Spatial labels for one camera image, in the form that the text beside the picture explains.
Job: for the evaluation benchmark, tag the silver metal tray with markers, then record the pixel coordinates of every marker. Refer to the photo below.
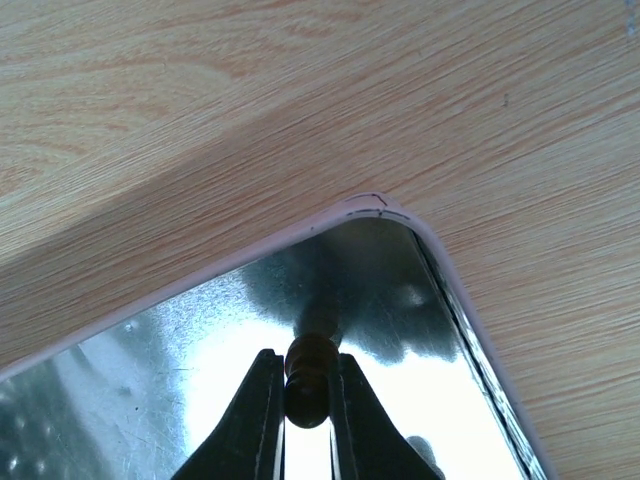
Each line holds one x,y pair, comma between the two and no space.
342,347

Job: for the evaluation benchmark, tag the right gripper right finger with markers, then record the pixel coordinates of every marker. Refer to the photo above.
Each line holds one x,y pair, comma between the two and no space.
365,444

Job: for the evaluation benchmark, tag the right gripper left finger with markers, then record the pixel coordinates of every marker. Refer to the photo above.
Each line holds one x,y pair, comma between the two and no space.
248,441

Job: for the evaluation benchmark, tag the dark pawn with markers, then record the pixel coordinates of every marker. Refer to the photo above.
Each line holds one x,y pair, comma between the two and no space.
307,366

